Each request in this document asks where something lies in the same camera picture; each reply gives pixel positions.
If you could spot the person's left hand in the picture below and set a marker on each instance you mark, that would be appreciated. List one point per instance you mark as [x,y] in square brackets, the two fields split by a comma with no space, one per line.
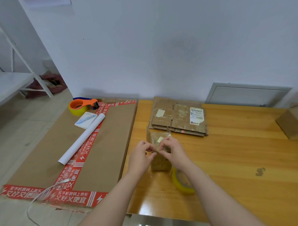
[137,160]

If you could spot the person's right thumb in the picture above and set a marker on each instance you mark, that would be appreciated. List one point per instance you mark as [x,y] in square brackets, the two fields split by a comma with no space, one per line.
[164,155]

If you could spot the small brown cardboard box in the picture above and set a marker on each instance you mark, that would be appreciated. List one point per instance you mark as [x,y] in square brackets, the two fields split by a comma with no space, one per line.
[160,164]

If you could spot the white notepad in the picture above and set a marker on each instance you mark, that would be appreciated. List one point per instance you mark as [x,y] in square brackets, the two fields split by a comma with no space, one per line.
[88,123]

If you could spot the person's right hand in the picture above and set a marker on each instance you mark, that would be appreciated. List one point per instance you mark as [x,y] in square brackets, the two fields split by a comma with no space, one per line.
[177,153]

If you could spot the large cardboard box, red tape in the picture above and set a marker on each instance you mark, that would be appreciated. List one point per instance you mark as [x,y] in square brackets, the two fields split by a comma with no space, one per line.
[109,151]

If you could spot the white metal shelf frame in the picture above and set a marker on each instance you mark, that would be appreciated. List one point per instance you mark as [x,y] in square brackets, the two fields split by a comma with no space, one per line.
[14,81]

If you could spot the person's left forearm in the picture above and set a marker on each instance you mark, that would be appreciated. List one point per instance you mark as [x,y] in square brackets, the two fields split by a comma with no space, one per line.
[116,200]

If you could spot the flattened taped cardboard box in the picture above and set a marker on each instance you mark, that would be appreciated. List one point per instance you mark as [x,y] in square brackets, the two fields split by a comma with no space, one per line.
[163,114]

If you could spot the white rolled paper tube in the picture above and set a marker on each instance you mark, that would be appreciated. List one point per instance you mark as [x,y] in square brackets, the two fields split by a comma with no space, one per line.
[81,139]

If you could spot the light blue pen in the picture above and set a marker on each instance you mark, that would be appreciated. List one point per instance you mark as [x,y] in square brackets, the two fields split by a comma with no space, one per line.
[85,119]

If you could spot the orange tape dispenser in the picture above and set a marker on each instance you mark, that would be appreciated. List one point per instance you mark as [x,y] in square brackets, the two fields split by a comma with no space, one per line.
[79,107]

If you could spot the flattened cardboard box with label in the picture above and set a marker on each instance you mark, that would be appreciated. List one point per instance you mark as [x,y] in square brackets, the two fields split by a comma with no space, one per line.
[186,121]

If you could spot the grey wall access panel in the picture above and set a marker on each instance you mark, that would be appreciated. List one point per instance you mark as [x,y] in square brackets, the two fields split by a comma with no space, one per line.
[246,95]

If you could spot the person's right forearm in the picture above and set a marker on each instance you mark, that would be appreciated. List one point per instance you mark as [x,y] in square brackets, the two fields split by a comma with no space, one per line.
[214,198]

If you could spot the person's left thumb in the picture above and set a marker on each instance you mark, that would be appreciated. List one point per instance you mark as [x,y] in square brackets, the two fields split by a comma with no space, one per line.
[151,157]

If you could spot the yellow clear tape roll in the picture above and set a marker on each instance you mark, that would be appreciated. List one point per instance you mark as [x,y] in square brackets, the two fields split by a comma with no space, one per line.
[180,186]

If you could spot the dark red cloth bundle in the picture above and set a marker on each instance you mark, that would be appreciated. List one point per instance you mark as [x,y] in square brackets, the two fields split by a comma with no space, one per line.
[52,85]

